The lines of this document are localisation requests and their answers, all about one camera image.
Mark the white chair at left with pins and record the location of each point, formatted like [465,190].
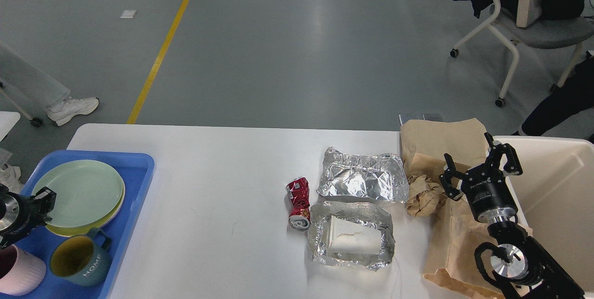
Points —
[10,118]

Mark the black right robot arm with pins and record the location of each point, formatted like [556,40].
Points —
[516,259]

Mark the light green plate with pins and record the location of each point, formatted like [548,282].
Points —
[87,190]

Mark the white paper cup lying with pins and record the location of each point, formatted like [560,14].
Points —
[347,237]

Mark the crushed red soda can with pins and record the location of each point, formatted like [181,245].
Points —
[298,194]

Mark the brown paper bag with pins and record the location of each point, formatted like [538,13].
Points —
[450,262]
[424,143]

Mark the aluminium foil tray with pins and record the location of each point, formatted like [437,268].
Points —
[363,213]

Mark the crumpled aluminium foil sheet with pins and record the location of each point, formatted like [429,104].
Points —
[380,177]

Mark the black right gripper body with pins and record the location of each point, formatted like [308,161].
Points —
[488,195]

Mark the pink ribbed cup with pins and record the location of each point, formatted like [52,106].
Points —
[20,271]

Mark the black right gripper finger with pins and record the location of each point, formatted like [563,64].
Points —
[502,159]
[450,171]

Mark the beige plastic bin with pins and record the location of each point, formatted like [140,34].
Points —
[556,195]

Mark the blue plastic tray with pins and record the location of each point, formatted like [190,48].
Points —
[136,170]

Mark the grey white office chair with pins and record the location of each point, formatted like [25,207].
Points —
[541,34]

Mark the crumpled brown paper ball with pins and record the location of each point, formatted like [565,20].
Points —
[425,197]

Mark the white paper scrap on floor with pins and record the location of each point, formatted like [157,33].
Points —
[128,14]

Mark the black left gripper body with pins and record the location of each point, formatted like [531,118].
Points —
[19,216]

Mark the lower brown paper bag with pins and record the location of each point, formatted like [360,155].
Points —
[450,262]

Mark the grey floor plate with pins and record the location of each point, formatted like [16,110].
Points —
[404,118]

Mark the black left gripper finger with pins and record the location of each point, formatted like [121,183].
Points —
[42,204]

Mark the teal mug yellow inside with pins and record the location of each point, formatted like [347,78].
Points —
[83,259]

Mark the upper brown paper bag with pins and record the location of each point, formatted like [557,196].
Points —
[424,143]

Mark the person legs black sneakers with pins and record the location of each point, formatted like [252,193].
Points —
[576,95]

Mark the yellow plate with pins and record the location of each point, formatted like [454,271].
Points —
[72,231]

